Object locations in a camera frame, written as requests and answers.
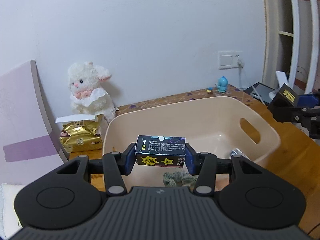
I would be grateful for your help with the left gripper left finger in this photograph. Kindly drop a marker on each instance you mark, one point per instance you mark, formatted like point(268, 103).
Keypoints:
point(116, 165)

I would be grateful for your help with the white plush lamb toy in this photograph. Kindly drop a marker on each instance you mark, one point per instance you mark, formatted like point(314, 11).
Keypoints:
point(85, 81)

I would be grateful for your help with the gold tissue pack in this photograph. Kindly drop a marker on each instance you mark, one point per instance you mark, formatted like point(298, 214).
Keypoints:
point(82, 132)

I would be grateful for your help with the dark grey laptop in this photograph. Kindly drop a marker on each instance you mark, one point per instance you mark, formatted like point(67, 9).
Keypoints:
point(260, 92)

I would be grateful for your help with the green scrunchie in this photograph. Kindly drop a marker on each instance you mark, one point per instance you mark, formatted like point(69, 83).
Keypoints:
point(179, 179)

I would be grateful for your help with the white wardrobe shelf frame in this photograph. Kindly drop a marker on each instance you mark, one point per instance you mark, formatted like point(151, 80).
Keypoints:
point(292, 44)

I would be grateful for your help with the white phone stand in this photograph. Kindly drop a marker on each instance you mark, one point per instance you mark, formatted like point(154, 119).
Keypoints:
point(282, 79)

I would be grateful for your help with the dark blue printed carton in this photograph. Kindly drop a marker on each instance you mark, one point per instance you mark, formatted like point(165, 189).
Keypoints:
point(160, 151)

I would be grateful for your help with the beige plastic storage bin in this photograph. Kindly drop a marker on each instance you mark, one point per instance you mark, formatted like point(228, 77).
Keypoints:
point(215, 125)

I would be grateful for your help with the pink purple headboard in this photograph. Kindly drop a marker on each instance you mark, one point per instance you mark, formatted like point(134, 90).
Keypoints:
point(29, 147)

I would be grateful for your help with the blue cartoon figurine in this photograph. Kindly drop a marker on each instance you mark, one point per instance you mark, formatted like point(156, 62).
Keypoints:
point(222, 84)

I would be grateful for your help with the silver wrapped item in bin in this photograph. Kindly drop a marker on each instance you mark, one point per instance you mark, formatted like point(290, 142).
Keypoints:
point(238, 153)

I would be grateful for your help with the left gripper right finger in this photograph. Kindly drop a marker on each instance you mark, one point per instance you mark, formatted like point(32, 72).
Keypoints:
point(203, 165)

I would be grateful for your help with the black box yellow print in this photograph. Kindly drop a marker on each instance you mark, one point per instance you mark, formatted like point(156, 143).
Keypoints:
point(284, 104)

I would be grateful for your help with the white wall switch socket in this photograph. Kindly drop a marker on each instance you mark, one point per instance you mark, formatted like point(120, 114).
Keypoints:
point(229, 59)

